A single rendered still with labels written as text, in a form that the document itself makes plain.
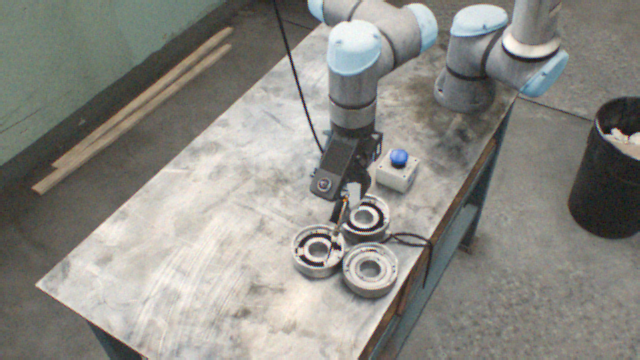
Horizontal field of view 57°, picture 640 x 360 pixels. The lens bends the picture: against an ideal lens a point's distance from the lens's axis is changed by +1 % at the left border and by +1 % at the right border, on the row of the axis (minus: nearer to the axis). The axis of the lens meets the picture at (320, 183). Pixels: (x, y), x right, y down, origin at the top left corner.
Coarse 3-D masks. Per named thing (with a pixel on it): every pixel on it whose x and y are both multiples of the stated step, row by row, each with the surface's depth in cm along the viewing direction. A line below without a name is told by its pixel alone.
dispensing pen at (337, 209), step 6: (348, 192) 105; (342, 198) 106; (348, 198) 106; (336, 204) 105; (342, 204) 104; (336, 210) 105; (336, 216) 105; (336, 222) 105; (336, 228) 107; (336, 234) 108; (330, 252) 109
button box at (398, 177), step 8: (384, 160) 126; (408, 160) 126; (416, 160) 126; (376, 168) 125; (384, 168) 124; (392, 168) 124; (400, 168) 124; (408, 168) 124; (416, 168) 126; (376, 176) 127; (384, 176) 125; (392, 176) 124; (400, 176) 123; (408, 176) 123; (384, 184) 127; (392, 184) 125; (400, 184) 124; (408, 184) 126
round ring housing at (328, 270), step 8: (320, 224) 115; (304, 232) 115; (320, 232) 115; (328, 232) 115; (296, 240) 114; (312, 240) 114; (320, 240) 114; (328, 240) 114; (336, 240) 114; (344, 240) 112; (304, 248) 112; (312, 248) 115; (320, 248) 115; (328, 248) 113; (344, 248) 111; (344, 256) 111; (296, 264) 110; (304, 264) 109; (336, 264) 109; (304, 272) 110; (312, 272) 109; (320, 272) 109; (328, 272) 109
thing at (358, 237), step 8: (368, 200) 121; (376, 200) 120; (360, 208) 119; (368, 208) 119; (384, 208) 119; (352, 216) 118; (360, 216) 120; (368, 216) 120; (376, 216) 118; (344, 224) 115; (360, 224) 116; (368, 224) 116; (344, 232) 116; (352, 232) 114; (360, 232) 113; (376, 232) 114; (384, 232) 116; (352, 240) 117; (360, 240) 115; (368, 240) 115
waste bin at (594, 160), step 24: (600, 120) 200; (624, 120) 208; (600, 144) 193; (600, 168) 196; (624, 168) 188; (576, 192) 215; (600, 192) 202; (624, 192) 195; (576, 216) 219; (600, 216) 209; (624, 216) 204
